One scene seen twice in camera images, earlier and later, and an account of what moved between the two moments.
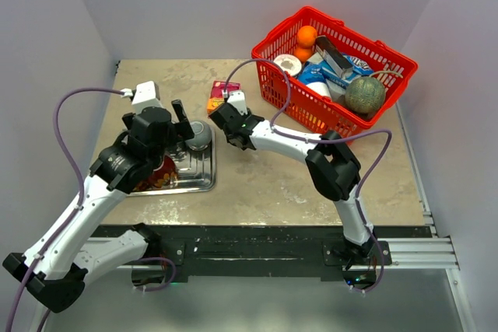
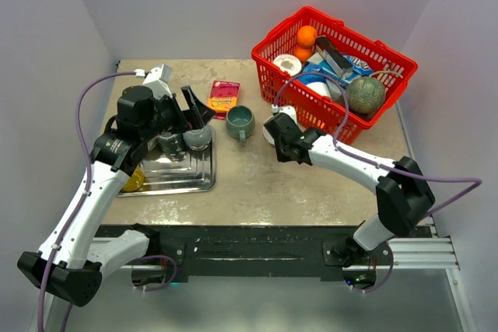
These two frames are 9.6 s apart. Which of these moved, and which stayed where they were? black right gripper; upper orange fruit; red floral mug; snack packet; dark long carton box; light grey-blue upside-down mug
Moved: black right gripper; red floral mug
Stayed: snack packet; dark long carton box; upper orange fruit; light grey-blue upside-down mug
